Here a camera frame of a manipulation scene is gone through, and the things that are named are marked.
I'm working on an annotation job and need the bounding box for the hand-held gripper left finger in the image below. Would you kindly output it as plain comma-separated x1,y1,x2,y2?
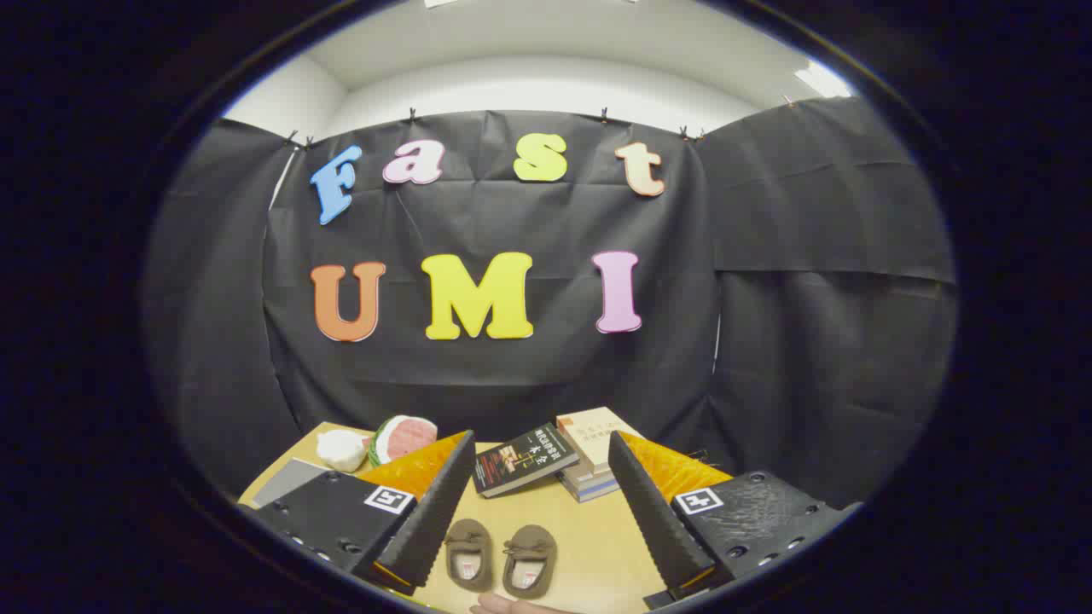
252,429,477,596

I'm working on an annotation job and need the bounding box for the blue cover book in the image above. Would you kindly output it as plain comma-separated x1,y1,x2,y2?
563,476,621,504

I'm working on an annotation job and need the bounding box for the white plush toy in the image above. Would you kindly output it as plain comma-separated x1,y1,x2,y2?
316,429,369,473

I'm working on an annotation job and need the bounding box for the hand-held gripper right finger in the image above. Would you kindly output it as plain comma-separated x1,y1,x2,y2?
607,429,863,602

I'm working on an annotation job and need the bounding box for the black backdrop cloth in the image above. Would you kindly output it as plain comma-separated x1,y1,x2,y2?
141,96,958,511

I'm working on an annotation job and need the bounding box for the grey cover book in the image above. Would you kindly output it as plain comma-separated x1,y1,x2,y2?
559,465,617,493

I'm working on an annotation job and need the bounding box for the beige cover book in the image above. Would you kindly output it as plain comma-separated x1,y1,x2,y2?
555,406,646,475

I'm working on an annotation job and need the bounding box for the grey fabric storage box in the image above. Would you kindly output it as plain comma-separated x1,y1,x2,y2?
252,458,330,510

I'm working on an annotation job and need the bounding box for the brown fuzzy shoe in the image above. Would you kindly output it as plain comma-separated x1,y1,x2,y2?
502,524,559,600
444,518,495,594

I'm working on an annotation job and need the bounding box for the black cover book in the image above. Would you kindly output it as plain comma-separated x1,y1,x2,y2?
472,422,581,499

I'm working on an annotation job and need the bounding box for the watermelon slice plush toy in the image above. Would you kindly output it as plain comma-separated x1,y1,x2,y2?
369,414,439,467

